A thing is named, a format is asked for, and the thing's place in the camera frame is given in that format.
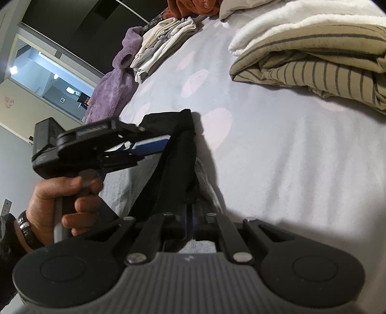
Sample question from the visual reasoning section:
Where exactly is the dark floral cloth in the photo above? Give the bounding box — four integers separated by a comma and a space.
141, 14, 169, 34

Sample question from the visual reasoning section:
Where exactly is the white folded garment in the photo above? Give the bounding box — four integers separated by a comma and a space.
130, 30, 193, 84

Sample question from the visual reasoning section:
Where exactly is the metal wall bracket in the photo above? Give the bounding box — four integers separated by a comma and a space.
0, 199, 13, 218

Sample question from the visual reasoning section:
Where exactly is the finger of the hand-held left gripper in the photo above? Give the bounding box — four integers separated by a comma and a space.
96, 152, 146, 175
116, 119, 170, 156

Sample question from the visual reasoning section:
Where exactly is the person's left hand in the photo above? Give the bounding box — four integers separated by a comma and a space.
28, 177, 103, 251

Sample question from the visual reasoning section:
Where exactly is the rust fleece garment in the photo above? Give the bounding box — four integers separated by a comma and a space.
166, 0, 225, 19

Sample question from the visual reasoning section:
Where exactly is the olive striped folded garment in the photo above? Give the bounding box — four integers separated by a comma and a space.
229, 24, 386, 114

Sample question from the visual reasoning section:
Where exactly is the polka dot bed sheet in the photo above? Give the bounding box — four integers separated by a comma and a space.
99, 12, 386, 314

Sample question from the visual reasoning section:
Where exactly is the person's left forearm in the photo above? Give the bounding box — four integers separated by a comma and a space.
0, 213, 34, 302

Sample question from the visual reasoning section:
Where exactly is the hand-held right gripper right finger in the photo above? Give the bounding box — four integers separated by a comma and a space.
191, 207, 297, 266

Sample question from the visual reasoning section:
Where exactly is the purple fleece garment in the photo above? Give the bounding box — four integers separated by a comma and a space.
83, 27, 145, 125

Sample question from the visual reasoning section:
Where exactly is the black garment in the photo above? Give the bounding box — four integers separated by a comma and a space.
128, 109, 201, 218

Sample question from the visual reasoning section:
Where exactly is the black beaded bracelet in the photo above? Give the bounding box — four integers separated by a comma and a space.
17, 210, 41, 251

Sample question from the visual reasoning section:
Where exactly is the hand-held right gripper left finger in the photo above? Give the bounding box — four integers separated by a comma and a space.
86, 208, 191, 266

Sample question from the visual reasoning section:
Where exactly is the black wardrobe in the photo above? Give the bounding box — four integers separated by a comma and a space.
21, 0, 169, 76

